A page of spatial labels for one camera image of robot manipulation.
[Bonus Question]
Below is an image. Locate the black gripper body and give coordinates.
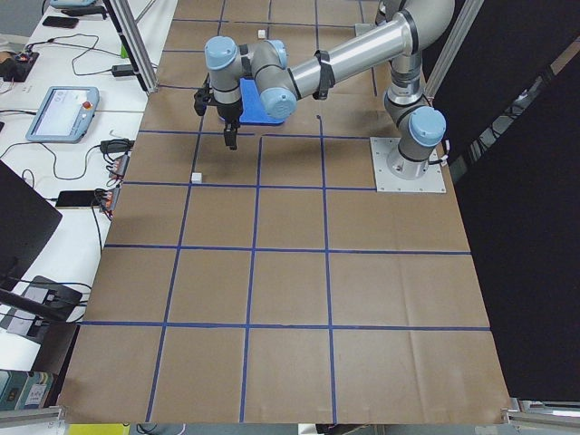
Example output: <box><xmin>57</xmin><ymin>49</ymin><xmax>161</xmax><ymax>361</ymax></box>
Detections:
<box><xmin>193</xmin><ymin>73</ymin><xmax>243</xmax><ymax>122</ymax></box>

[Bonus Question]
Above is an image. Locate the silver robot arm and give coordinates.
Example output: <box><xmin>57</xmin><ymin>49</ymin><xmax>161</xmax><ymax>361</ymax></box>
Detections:
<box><xmin>193</xmin><ymin>1</ymin><xmax>455</xmax><ymax>150</ymax></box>

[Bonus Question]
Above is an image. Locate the blue plastic tray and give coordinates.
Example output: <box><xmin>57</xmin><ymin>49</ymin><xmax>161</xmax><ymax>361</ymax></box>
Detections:
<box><xmin>239</xmin><ymin>78</ymin><xmax>285</xmax><ymax>126</ymax></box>

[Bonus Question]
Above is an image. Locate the black power adapter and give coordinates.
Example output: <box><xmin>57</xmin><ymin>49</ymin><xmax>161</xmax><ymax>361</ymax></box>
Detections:
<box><xmin>111</xmin><ymin>64</ymin><xmax>135</xmax><ymax>77</ymax></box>

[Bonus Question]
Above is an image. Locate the teach pendant tablet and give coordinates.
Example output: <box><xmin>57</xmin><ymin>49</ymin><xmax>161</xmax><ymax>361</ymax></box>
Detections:
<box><xmin>25</xmin><ymin>86</ymin><xmax>100</xmax><ymax>143</ymax></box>

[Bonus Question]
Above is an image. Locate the black smartphone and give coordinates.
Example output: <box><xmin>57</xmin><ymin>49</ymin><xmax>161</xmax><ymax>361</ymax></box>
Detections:
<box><xmin>42</xmin><ymin>15</ymin><xmax>79</xmax><ymax>29</ymax></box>

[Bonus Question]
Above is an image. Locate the black monitor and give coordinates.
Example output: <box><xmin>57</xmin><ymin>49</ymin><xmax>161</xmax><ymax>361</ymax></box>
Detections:
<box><xmin>0</xmin><ymin>162</ymin><xmax>63</xmax><ymax>291</ymax></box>

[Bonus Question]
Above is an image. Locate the aluminium frame post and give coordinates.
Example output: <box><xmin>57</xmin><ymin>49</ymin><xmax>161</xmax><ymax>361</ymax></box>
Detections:
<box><xmin>103</xmin><ymin>0</ymin><xmax>159</xmax><ymax>95</ymax></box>

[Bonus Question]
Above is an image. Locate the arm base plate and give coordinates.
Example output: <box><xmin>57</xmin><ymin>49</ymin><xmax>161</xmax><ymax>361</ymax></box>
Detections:
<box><xmin>370</xmin><ymin>137</ymin><xmax>447</xmax><ymax>194</ymax></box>

